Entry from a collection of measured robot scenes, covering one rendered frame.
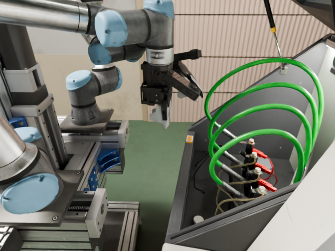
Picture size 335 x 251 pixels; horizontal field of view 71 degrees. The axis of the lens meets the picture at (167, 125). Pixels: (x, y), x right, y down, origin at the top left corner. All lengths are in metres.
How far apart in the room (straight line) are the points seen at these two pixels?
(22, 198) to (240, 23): 2.67
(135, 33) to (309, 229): 0.52
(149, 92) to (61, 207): 0.44
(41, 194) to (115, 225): 1.18
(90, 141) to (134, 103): 2.01
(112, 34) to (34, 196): 0.40
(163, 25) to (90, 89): 0.62
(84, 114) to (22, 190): 0.63
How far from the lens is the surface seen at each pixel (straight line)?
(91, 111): 1.18
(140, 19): 0.59
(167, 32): 0.62
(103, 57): 0.84
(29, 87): 0.93
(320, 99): 0.88
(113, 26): 0.56
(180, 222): 0.83
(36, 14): 0.64
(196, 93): 0.66
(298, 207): 0.55
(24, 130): 0.77
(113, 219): 1.80
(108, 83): 1.18
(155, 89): 0.66
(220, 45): 2.91
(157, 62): 0.63
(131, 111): 3.24
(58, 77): 3.33
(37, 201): 0.64
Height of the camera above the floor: 1.61
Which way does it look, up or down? 31 degrees down
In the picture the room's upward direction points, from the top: straight up
